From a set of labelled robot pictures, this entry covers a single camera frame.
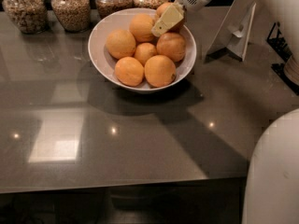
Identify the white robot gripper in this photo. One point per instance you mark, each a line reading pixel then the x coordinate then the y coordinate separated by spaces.
pixel 174 14

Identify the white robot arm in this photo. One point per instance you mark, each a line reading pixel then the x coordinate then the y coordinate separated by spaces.
pixel 272 189

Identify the white ceramic bowl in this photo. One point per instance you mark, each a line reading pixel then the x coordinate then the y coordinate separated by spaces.
pixel 105 63

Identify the small orange centre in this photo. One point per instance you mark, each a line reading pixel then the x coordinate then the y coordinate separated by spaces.
pixel 144 51

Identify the glass jar far left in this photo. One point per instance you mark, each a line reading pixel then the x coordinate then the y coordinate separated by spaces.
pixel 29 16

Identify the white picture frame back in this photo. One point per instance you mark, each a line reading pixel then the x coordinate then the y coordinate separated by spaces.
pixel 237 27

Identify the black wire rack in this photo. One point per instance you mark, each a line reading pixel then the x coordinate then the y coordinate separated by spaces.
pixel 277 42

